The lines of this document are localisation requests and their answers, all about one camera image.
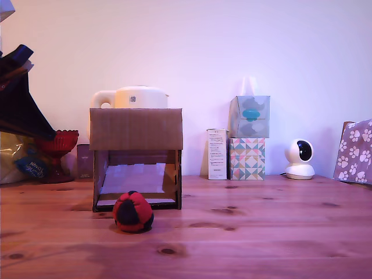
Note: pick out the red and black footbag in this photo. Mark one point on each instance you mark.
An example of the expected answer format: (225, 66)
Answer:
(132, 213)

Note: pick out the cardboard dice tower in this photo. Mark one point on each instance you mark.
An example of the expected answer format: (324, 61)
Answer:
(136, 129)

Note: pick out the red glass footed bowl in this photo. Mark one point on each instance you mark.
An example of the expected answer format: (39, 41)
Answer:
(65, 142)

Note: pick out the small dark brown box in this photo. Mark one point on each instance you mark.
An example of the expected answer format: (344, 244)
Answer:
(85, 161)

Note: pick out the cream electric kettle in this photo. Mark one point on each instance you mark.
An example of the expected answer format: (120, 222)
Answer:
(139, 97)

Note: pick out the tall white printed carton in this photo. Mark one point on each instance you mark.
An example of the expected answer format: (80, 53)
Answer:
(217, 154)

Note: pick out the white tissue sheet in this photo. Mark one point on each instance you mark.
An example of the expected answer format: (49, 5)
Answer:
(248, 87)

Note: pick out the grey cloud print tissue box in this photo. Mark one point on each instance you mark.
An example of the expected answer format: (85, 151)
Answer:
(251, 116)

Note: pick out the triangle pattern tissue box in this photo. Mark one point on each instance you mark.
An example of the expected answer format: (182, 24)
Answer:
(247, 160)

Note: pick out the paw print fabric bag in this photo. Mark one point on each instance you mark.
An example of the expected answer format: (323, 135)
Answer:
(356, 151)

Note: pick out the small white round camera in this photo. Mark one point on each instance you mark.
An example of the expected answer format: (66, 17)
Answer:
(299, 157)

